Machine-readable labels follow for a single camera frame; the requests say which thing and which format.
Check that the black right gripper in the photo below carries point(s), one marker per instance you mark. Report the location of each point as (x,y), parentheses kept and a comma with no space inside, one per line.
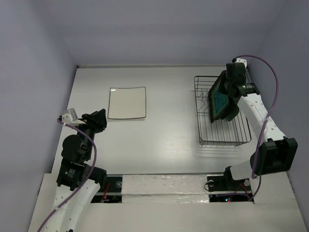
(227,90)

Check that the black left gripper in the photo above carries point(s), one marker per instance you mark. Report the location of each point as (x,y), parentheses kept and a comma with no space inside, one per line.
(97,120)

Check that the teal square plate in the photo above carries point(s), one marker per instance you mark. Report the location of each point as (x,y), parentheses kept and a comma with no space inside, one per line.
(218,102)

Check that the white square plate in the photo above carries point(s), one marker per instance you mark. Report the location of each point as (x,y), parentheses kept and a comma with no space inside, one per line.
(127,103)

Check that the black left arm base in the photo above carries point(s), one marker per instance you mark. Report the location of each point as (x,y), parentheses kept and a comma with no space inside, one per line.
(114,184)

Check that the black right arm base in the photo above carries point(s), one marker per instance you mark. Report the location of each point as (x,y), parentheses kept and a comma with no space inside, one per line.
(224,182)

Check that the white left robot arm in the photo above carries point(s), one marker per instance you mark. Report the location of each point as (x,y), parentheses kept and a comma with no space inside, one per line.
(77,182)

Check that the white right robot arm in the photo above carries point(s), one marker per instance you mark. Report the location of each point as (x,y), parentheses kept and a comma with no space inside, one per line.
(274,151)

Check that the dark rear plate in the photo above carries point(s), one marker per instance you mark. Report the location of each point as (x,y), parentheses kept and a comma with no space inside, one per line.
(232,111)

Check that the dark patterned plate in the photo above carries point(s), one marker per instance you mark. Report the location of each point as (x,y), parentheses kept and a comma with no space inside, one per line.
(225,111)

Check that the white foam block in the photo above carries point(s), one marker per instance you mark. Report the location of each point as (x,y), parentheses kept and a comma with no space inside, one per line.
(165,184)

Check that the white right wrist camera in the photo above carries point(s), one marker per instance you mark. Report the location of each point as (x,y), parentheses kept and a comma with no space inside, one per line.
(240,60)

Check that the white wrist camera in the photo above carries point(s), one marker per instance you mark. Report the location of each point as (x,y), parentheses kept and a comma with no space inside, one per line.
(240,60)
(69,116)

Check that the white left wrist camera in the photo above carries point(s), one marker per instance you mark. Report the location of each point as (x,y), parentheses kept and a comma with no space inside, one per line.
(69,116)

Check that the wire dish rack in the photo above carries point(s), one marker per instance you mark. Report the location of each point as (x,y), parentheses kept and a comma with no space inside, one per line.
(221,132)

